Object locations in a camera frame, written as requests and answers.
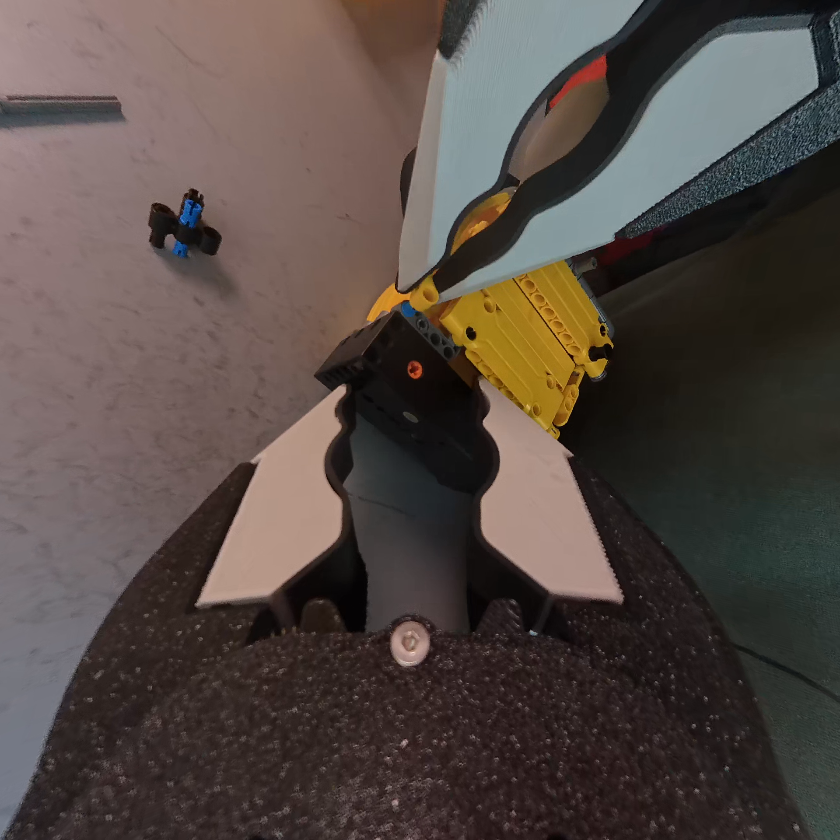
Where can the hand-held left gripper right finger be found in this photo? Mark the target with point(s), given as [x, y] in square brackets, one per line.
[544, 525]

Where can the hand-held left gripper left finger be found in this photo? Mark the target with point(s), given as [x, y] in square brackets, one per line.
[282, 525]

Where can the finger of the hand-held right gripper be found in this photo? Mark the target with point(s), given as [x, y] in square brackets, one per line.
[689, 144]
[472, 131]

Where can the yellow lego vehicle model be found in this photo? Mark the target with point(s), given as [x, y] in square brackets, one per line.
[525, 334]

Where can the black lego connector assembly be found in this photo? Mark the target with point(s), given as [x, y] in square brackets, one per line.
[187, 223]

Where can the dark grey lego axle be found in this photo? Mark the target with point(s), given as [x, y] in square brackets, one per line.
[59, 105]

